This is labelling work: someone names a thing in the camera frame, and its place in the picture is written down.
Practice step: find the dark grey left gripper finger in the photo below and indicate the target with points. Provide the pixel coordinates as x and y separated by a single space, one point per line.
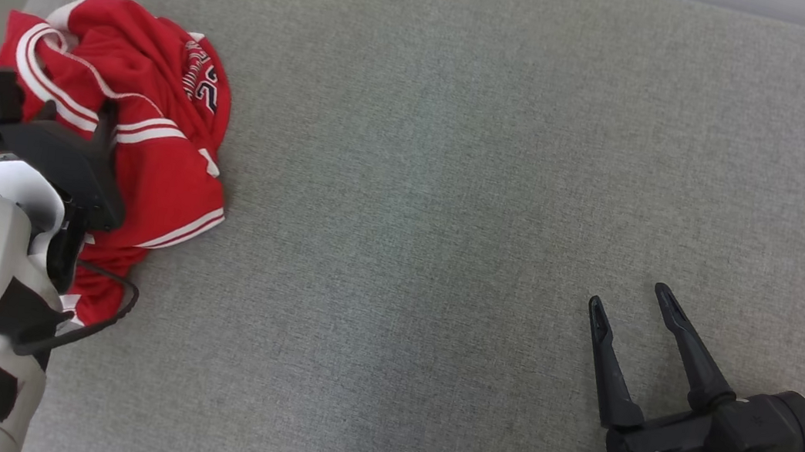
104 128
48 112

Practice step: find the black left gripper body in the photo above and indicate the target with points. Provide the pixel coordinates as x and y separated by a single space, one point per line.
67 170

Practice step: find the red basketball jersey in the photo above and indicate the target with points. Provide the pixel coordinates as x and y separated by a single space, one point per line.
167 179

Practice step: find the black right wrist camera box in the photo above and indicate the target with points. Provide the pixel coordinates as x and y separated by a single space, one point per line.
735 449

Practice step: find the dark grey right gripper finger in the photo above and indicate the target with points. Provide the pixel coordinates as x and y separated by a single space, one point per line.
695 366
612 378

